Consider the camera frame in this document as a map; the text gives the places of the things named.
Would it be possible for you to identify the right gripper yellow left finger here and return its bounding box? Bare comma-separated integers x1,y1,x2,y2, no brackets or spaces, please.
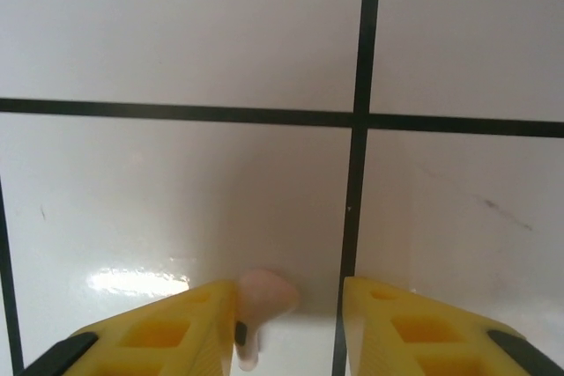
17,278,240,376

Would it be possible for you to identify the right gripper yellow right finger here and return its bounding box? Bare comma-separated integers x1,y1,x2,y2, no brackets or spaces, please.
340,276,563,376

